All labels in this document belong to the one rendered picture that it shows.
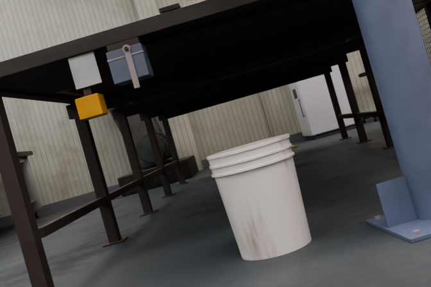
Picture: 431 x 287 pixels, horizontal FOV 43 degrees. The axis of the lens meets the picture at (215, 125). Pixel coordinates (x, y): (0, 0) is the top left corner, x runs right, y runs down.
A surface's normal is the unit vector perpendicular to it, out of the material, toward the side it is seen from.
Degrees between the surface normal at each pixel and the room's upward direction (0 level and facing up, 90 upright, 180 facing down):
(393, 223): 90
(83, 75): 90
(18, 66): 90
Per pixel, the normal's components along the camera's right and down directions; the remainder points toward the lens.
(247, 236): -0.59, 0.22
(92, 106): -0.07, 0.00
